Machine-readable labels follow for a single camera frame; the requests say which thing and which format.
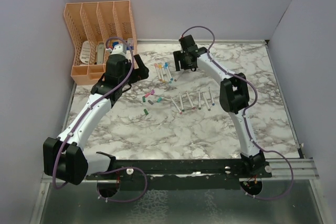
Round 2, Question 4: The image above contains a dark green capped white marker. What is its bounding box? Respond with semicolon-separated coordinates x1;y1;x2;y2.
179;93;185;112

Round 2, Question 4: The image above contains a pink capped white marker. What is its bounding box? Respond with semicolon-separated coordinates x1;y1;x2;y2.
171;98;182;115

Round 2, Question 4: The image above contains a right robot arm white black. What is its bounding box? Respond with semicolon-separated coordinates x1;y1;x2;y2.
173;35;266;177

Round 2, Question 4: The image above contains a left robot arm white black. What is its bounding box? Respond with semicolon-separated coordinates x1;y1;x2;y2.
43;53;149;185

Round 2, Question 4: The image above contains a yellow capped white marker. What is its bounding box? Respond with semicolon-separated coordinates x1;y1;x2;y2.
158;64;166;83

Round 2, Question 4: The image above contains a light blue capped white marker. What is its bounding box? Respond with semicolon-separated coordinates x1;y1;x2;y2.
163;65;172;83

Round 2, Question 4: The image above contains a white blue box in organizer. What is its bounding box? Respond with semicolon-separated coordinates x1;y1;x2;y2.
109;40;120;48

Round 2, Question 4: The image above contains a white device in organizer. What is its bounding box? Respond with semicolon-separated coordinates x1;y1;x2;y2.
96;43;105;65

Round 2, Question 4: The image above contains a white remote in organizer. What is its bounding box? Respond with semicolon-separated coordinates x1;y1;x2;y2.
79;40;91;65

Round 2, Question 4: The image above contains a peach plastic desk organizer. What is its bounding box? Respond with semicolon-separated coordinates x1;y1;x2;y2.
64;0;138;86

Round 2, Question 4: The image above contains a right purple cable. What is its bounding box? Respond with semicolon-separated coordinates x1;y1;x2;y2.
180;26;294;201

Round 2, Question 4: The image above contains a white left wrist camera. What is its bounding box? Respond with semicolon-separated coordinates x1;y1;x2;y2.
106;44;127;56

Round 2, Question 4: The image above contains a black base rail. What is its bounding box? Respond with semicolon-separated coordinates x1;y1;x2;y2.
86;159;272;190

